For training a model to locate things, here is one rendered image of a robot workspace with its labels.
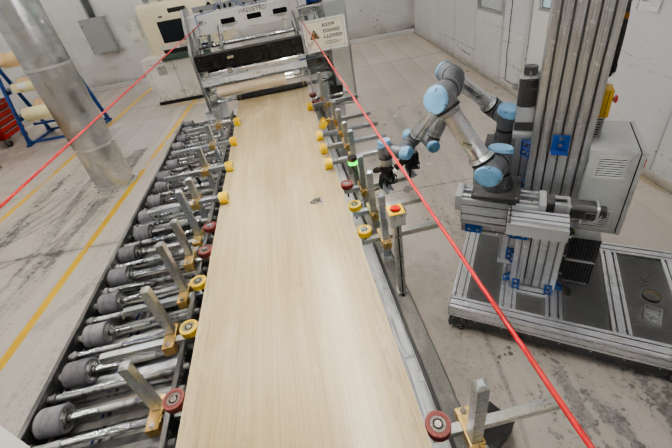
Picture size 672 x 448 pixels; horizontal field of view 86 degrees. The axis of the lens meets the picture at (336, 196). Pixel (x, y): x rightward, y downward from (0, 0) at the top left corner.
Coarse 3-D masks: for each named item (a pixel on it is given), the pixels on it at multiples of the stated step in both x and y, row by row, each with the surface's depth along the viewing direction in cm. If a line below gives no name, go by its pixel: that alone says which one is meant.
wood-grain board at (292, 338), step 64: (256, 128) 344; (320, 128) 321; (256, 192) 247; (320, 192) 234; (256, 256) 192; (320, 256) 184; (256, 320) 157; (320, 320) 152; (384, 320) 147; (192, 384) 137; (256, 384) 133; (320, 384) 129; (384, 384) 126
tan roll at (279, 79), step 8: (248, 80) 415; (256, 80) 414; (264, 80) 414; (272, 80) 415; (280, 80) 416; (216, 88) 412; (224, 88) 412; (232, 88) 412; (240, 88) 413; (248, 88) 415; (256, 88) 417; (224, 96) 418
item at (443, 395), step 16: (352, 176) 283; (368, 224) 231; (384, 272) 200; (400, 304) 177; (416, 320) 168; (416, 336) 161; (416, 352) 158; (432, 352) 154; (432, 368) 148; (432, 384) 143; (448, 384) 142; (448, 400) 137; (448, 416) 133
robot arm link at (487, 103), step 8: (440, 64) 208; (448, 64) 203; (440, 72) 205; (464, 72) 208; (464, 80) 209; (464, 88) 211; (472, 88) 212; (480, 88) 215; (472, 96) 215; (480, 96) 215; (488, 96) 217; (480, 104) 219; (488, 104) 218; (496, 104) 218; (488, 112) 221
